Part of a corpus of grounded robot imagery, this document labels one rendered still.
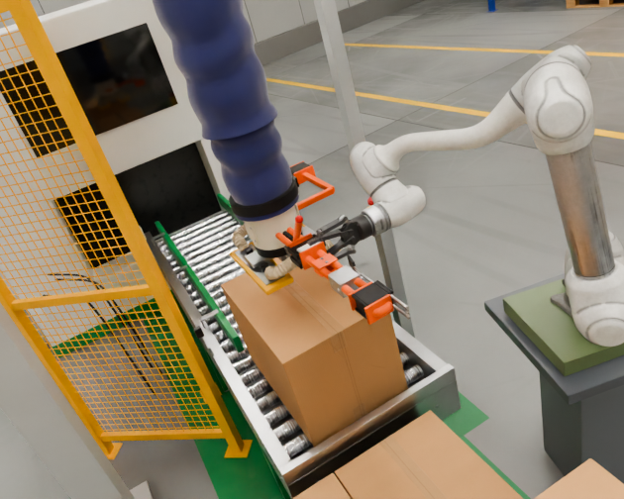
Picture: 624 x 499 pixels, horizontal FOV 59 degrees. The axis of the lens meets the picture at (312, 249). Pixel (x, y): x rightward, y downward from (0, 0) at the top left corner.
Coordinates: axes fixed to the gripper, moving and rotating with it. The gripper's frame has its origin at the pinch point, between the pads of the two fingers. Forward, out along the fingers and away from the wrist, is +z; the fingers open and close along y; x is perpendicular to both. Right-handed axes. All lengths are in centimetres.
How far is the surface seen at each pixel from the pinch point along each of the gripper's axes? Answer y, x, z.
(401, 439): 69, -19, -4
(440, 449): 69, -31, -11
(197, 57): -59, 18, 7
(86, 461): 75, 59, 96
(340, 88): 40, 269, -163
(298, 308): 28.7, 17.9, 3.9
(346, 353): 38.3, -3.6, -0.1
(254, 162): -26.9, 16.4, 2.6
